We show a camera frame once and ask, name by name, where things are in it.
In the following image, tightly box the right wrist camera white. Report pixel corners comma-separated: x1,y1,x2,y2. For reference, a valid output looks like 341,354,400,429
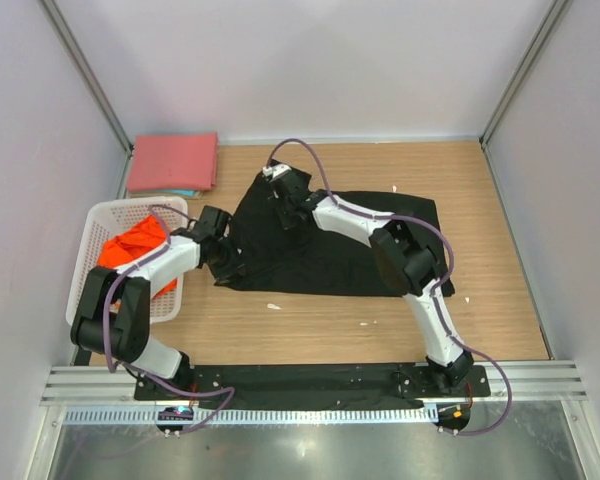
262,163,291,183

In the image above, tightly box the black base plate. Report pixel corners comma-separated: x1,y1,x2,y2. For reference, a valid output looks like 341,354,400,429
133,362,491,407

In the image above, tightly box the white slotted cable duct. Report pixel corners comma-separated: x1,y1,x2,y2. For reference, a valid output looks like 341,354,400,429
64,404,438,426

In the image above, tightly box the orange t-shirt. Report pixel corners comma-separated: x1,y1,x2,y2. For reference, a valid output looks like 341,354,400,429
97,215,166,268

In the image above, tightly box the aluminium frame rail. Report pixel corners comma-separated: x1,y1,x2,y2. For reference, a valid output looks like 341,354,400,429
39,363,151,407

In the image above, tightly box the folded teal t-shirt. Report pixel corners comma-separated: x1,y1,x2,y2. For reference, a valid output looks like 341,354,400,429
171,189,205,199

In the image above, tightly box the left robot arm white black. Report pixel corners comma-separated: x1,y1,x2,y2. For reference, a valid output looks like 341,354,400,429
70,204,244,400

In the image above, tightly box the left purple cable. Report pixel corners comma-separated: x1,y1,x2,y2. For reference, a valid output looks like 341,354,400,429
54,203,237,461

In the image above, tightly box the white plastic basket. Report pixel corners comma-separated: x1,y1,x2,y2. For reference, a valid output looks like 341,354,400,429
65,196,188,325

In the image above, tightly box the folded pink t-shirt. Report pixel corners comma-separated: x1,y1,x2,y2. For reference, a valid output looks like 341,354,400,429
127,132,218,193

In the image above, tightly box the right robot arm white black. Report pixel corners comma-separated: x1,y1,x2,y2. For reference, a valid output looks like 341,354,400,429
262,164,474,396

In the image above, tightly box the black t-shirt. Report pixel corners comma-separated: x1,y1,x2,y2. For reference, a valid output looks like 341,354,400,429
213,159,456,299

